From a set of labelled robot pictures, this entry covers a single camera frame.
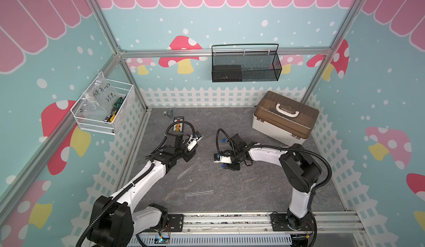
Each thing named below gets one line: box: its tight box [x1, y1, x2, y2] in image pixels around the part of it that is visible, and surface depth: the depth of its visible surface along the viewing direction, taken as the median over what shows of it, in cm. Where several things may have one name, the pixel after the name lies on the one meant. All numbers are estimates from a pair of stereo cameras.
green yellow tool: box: [104, 96, 124, 122], surface depth 74 cm
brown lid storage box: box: [251, 90, 320, 146], surface depth 94 cm
